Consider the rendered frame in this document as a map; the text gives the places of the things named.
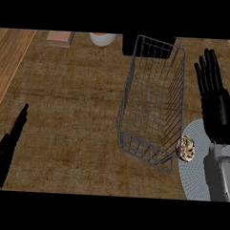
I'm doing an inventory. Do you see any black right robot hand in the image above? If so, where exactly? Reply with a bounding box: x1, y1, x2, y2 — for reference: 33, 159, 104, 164
189, 47, 230, 146

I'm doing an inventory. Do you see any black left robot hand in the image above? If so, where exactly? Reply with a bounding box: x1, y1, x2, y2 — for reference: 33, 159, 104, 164
0, 101, 30, 191

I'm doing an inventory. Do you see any speckled cupcake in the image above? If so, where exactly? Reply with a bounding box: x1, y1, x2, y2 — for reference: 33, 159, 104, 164
178, 134, 196, 163

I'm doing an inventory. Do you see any round grey placemat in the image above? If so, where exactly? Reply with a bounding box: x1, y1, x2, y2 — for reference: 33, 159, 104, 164
172, 116, 230, 203

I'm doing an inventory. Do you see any black appliance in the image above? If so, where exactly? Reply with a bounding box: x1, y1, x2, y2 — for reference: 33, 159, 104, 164
121, 34, 178, 60

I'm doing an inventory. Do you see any pink block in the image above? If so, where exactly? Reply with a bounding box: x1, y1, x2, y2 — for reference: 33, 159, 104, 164
45, 31, 76, 49

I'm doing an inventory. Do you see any white bowl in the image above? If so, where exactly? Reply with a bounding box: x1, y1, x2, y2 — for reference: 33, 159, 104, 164
88, 32, 118, 48

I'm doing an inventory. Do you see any grey wire basket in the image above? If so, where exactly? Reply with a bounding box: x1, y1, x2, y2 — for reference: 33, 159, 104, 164
112, 33, 189, 175

